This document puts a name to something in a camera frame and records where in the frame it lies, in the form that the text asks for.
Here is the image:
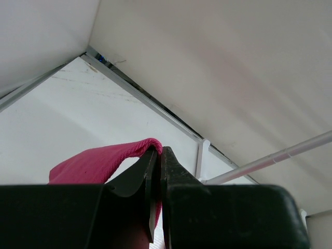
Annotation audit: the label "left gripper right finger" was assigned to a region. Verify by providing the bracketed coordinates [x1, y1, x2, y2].
[160, 146, 208, 246]

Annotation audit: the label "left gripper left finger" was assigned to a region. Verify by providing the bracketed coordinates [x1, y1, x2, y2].
[105, 149, 158, 244]

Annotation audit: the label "pink trousers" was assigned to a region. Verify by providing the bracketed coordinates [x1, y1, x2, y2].
[48, 137, 164, 231]

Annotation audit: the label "white clothes rack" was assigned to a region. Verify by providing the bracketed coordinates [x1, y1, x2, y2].
[202, 131, 331, 216]

